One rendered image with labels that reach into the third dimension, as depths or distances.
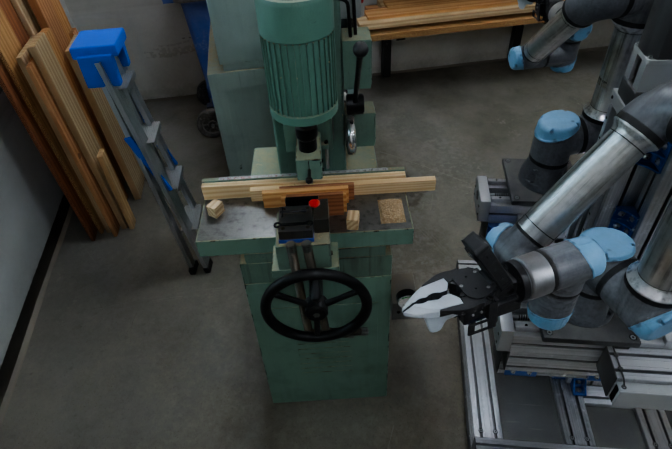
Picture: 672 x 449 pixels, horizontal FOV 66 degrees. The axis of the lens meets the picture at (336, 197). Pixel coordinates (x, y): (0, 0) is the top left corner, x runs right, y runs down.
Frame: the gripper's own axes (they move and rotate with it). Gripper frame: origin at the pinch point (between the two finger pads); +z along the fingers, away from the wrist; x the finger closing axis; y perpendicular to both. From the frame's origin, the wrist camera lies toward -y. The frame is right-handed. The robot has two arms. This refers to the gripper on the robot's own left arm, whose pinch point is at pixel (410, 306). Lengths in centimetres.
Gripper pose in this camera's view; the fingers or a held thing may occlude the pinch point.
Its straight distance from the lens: 84.6
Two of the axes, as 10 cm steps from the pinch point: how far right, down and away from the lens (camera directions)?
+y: 0.9, 8.3, 5.5
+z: -9.4, 2.6, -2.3
